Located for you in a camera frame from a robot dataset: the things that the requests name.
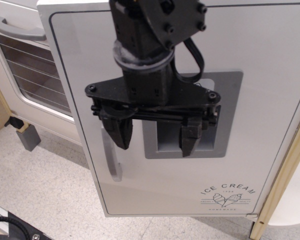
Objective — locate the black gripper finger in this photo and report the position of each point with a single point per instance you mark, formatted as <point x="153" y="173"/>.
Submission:
<point x="118" y="124"/>
<point x="190" y="135"/>

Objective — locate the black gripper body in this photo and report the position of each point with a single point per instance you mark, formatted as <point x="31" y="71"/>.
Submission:
<point x="158" y="96"/>

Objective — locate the white toy fridge door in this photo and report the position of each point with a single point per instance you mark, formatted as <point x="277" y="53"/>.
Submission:
<point x="261" y="38"/>

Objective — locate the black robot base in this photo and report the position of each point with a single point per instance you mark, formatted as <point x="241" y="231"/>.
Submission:
<point x="14" y="228"/>

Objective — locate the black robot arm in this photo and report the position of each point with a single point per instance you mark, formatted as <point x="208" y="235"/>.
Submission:
<point x="147" y="32"/>

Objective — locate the grey ice dispenser panel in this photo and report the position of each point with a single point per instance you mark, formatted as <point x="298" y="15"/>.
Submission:
<point x="161" y="139"/>

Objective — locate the grey oven leg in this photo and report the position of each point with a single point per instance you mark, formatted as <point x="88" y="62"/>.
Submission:
<point x="29" y="138"/>

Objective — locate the white toy oven door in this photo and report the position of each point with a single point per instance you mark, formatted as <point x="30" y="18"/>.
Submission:
<point x="32" y="88"/>

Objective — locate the grey fridge door handle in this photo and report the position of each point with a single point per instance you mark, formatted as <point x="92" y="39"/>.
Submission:
<point x="113" y="165"/>

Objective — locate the beige wooden fridge frame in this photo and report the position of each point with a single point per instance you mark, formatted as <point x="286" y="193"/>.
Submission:
<point x="283" y="177"/>

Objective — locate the grey oven door handle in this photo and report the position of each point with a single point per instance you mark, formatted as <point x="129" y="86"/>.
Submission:
<point x="35" y="34"/>

